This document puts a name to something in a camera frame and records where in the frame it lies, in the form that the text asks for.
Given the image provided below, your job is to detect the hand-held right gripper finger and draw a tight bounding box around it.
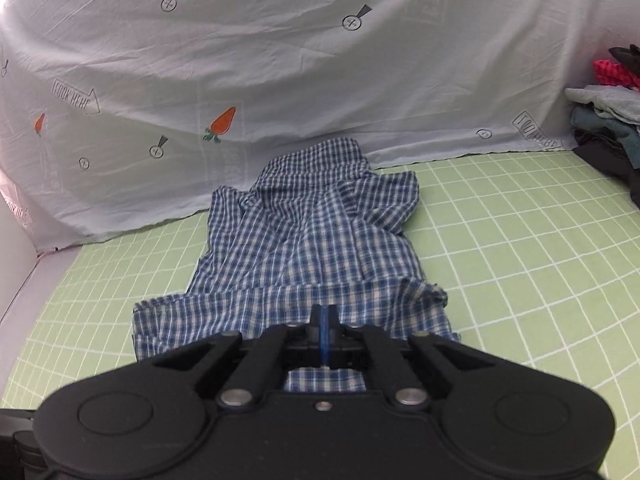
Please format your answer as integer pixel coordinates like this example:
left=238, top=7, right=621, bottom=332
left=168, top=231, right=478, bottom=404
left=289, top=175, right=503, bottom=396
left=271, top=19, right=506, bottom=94
left=325, top=305, right=501, bottom=407
left=150, top=304, right=327, bottom=407

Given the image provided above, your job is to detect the blue plaid shirt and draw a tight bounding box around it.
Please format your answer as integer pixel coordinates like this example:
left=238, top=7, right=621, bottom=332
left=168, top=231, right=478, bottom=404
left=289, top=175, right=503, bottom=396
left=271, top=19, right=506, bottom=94
left=132, top=137, right=462, bottom=394

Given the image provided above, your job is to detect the green grid mat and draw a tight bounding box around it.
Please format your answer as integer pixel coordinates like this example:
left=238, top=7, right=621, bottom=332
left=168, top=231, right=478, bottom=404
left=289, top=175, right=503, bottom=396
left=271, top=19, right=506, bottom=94
left=0, top=150, right=640, bottom=480

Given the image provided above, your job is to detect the carrot print grey sheet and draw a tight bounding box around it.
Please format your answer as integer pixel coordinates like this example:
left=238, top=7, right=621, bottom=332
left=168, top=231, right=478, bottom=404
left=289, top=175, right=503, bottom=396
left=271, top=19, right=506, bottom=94
left=0, top=0, right=640, bottom=255

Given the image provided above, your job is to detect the black crumpled garment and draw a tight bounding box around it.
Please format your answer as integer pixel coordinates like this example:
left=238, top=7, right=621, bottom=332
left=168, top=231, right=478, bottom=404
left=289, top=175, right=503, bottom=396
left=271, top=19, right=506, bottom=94
left=572, top=129, right=640, bottom=212

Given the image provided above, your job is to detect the blue denim garment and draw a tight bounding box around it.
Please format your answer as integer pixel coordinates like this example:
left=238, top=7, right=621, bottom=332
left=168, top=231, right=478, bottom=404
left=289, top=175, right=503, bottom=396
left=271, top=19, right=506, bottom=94
left=571, top=106, right=640, bottom=152

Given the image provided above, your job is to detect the grey folded garment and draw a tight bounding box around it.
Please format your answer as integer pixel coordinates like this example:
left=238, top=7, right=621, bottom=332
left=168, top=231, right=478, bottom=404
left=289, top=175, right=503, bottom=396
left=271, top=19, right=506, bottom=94
left=565, top=85, right=640, bottom=124

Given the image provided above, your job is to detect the red knit garment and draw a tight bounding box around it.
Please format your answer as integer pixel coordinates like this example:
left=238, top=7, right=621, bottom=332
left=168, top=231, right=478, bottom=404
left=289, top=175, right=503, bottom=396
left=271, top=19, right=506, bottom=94
left=594, top=59, right=640, bottom=92

